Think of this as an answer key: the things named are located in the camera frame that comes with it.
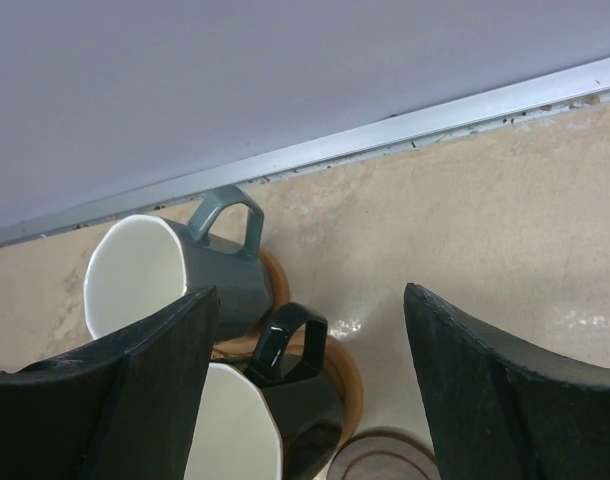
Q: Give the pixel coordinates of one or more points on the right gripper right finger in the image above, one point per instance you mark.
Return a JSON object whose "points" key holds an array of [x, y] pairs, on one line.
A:
{"points": [[499, 407]]}

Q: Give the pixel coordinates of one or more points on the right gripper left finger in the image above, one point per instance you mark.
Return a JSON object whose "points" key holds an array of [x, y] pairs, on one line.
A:
{"points": [[121, 407]]}

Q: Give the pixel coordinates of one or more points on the light wooden coaster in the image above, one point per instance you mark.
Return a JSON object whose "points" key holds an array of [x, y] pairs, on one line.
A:
{"points": [[343, 373], [244, 346]]}

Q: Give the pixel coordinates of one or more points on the teal grey mug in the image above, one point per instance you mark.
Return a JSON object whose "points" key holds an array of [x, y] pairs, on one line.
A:
{"points": [[146, 262]]}

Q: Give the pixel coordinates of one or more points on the black mug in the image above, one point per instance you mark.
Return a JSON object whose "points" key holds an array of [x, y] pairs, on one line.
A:
{"points": [[274, 414]]}

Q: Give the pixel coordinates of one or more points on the rear aluminium rail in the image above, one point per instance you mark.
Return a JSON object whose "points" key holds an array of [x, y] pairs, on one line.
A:
{"points": [[509, 105]]}

